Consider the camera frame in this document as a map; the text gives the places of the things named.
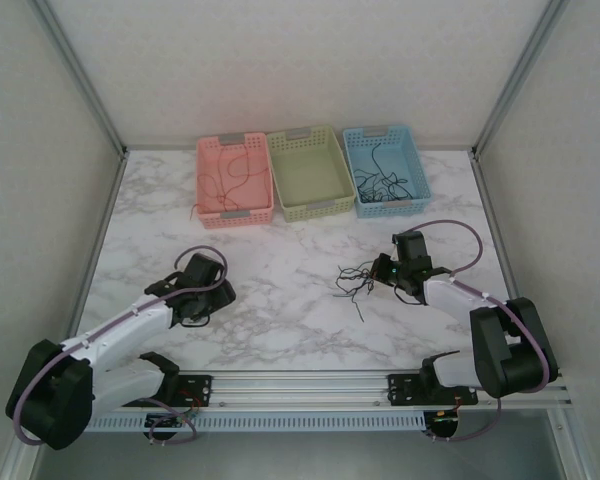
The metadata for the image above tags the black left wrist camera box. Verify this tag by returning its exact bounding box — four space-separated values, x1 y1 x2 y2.
181 252 223 287

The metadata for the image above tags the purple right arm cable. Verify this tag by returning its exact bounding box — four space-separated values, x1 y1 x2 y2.
393 219 552 444

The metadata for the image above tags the aluminium frame leg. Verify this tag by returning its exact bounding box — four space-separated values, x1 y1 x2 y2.
547 407 584 480
0 439 49 480

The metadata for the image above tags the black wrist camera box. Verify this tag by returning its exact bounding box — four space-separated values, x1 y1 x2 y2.
392 230 434 267
181 252 223 287

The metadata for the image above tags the aluminium frame post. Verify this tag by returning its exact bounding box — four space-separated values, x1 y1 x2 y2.
471 0 579 156
29 0 130 156

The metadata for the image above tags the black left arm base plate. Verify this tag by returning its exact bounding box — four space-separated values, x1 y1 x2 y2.
157 372 215 410

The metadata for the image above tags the green perforated plastic basket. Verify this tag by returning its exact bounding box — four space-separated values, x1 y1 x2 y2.
266 125 357 224

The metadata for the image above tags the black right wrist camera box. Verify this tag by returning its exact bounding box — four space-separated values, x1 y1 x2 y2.
392 230 434 267

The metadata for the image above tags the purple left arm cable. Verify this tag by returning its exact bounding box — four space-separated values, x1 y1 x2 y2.
4 244 231 447

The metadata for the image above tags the pink perforated plastic basket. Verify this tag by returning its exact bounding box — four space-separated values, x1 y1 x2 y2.
195 131 275 230

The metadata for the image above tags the thin green wire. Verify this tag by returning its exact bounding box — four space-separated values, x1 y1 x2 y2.
332 279 374 324

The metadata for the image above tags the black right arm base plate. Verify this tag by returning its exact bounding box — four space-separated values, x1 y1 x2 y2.
387 372 480 407

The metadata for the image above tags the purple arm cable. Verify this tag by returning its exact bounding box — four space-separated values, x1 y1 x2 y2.
4 244 231 447
393 219 552 444

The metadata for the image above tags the white slotted cable duct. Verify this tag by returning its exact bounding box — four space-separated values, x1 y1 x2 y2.
44 412 427 434

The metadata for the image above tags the blue perforated plastic basket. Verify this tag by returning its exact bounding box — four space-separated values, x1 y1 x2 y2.
341 124 434 219

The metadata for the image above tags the aluminium mounting rail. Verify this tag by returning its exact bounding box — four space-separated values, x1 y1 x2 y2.
27 369 571 411

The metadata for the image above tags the aluminium table side rail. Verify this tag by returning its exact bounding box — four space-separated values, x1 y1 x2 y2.
59 149 130 372
469 148 566 374

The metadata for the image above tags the thin orange wire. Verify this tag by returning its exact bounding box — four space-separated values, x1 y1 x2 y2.
197 144 267 211
188 174 241 221

